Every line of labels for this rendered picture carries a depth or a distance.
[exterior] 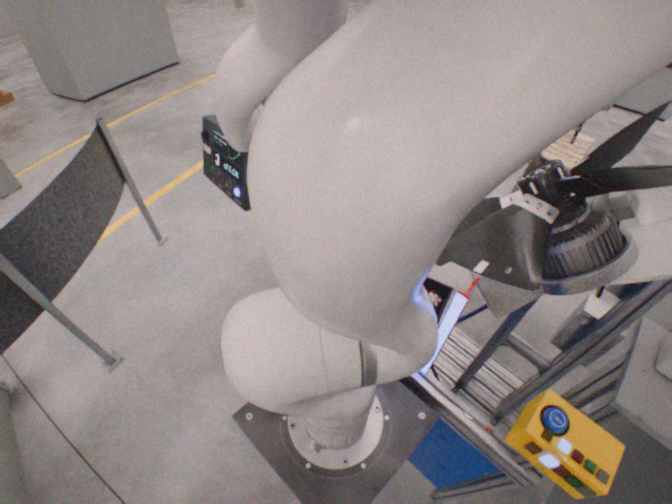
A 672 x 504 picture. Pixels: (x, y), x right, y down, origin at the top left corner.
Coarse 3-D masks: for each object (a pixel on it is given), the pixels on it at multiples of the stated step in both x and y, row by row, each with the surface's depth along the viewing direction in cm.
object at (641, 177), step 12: (612, 168) 49; (624, 168) 46; (636, 168) 43; (648, 168) 40; (660, 168) 42; (600, 180) 59; (612, 180) 57; (624, 180) 55; (636, 180) 53; (648, 180) 52; (660, 180) 50
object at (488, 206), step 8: (488, 200) 87; (496, 200) 85; (480, 208) 88; (488, 208) 86; (496, 208) 84; (472, 216) 89; (480, 216) 87; (464, 224) 91; (472, 224) 88; (456, 232) 92; (448, 240) 93; (440, 256) 93; (440, 264) 91
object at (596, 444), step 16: (544, 400) 51; (560, 400) 51; (528, 416) 51; (576, 416) 49; (512, 432) 53; (528, 432) 48; (560, 432) 47; (576, 432) 47; (592, 432) 47; (544, 448) 46; (576, 448) 45; (592, 448) 45; (608, 448) 45; (544, 464) 49; (576, 464) 44; (608, 464) 43; (560, 480) 47; (592, 480) 42; (608, 480) 42; (576, 496) 46; (592, 496) 43
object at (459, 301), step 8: (456, 296) 54; (456, 304) 55; (464, 304) 53; (448, 312) 57; (456, 312) 56; (448, 320) 59; (440, 328) 62; (448, 328) 60; (440, 336) 63; (440, 344) 64; (432, 360) 70; (424, 368) 75
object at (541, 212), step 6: (522, 198) 71; (528, 198) 71; (534, 198) 71; (516, 204) 70; (522, 204) 70; (528, 204) 70; (534, 204) 70; (546, 204) 70; (534, 210) 69; (540, 210) 69; (546, 210) 68; (552, 210) 68; (558, 210) 68; (540, 216) 68; (546, 216) 67; (552, 216) 67
